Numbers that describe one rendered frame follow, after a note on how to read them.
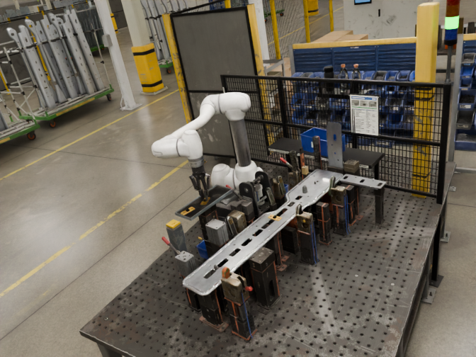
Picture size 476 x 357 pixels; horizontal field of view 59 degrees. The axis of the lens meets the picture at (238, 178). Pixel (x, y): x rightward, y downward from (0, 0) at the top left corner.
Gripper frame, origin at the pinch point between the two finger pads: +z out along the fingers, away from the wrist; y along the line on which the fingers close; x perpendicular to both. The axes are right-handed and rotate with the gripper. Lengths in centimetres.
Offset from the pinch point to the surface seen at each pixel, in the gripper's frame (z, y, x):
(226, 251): 20.0, 18.7, -27.4
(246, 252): 20.0, 30.1, -27.3
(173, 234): 8.4, -10.1, -28.1
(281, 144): 18, 26, 111
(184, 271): 21.6, -0.5, -43.5
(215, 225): 9.0, 11.6, -18.2
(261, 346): 50, 42, -63
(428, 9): -77, 129, 81
